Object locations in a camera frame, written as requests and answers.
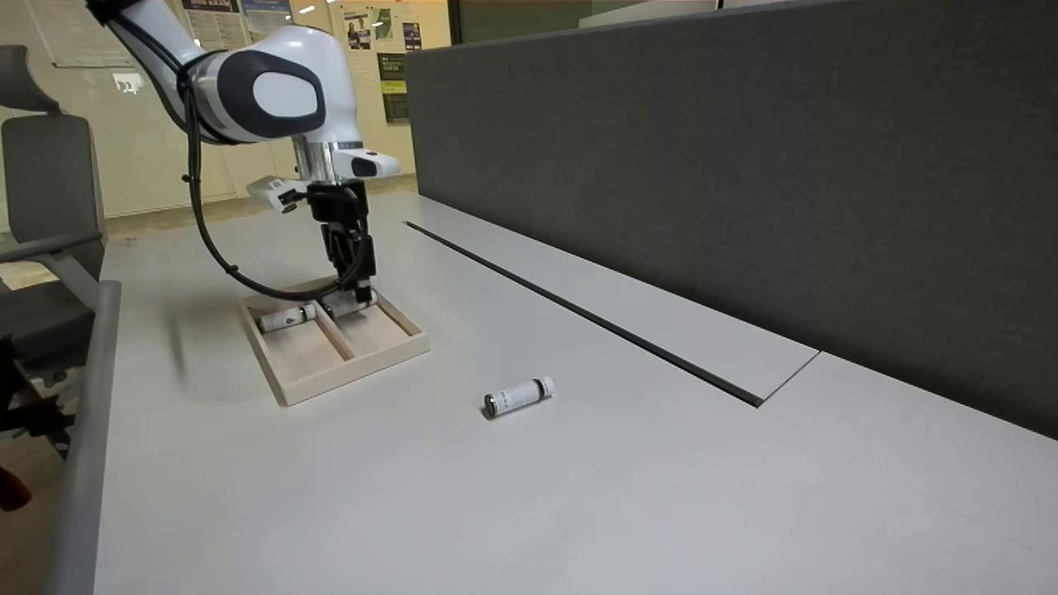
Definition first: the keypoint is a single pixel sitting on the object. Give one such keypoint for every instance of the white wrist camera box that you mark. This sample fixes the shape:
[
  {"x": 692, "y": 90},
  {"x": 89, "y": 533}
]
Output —
[{"x": 278, "y": 194}]

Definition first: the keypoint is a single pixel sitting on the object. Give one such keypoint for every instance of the grey office chair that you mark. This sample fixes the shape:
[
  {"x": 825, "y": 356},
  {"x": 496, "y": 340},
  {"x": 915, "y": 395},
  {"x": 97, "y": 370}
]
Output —
[{"x": 52, "y": 198}]

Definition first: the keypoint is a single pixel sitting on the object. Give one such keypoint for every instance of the white tube with green band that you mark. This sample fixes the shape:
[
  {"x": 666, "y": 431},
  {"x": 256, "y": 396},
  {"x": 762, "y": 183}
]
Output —
[{"x": 286, "y": 318}]

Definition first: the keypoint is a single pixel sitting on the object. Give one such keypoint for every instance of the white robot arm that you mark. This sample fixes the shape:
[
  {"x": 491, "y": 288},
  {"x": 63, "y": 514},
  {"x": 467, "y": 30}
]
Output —
[{"x": 253, "y": 87}]

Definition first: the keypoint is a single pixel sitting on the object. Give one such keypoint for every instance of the white tube with dark cap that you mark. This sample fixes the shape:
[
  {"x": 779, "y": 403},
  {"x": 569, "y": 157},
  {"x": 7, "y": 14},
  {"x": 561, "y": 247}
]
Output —
[
  {"x": 363, "y": 294},
  {"x": 518, "y": 396}
]

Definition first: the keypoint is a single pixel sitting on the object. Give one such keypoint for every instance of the grey fabric desk partition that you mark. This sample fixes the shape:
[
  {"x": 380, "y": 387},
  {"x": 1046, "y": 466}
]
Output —
[{"x": 796, "y": 165}]

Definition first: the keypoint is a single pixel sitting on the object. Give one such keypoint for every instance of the white tube with blue band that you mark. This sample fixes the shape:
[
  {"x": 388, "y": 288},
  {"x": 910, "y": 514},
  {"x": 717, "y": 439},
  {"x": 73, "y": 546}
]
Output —
[{"x": 339, "y": 309}]

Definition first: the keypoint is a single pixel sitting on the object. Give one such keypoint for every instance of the shallow wooden divided box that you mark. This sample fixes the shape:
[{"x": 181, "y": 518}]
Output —
[{"x": 334, "y": 349}]

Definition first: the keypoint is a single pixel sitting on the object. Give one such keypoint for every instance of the grey neighbouring desk edge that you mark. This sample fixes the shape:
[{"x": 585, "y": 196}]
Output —
[{"x": 88, "y": 439}]

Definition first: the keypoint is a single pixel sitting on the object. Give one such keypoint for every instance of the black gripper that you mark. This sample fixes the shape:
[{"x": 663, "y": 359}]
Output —
[{"x": 339, "y": 203}]

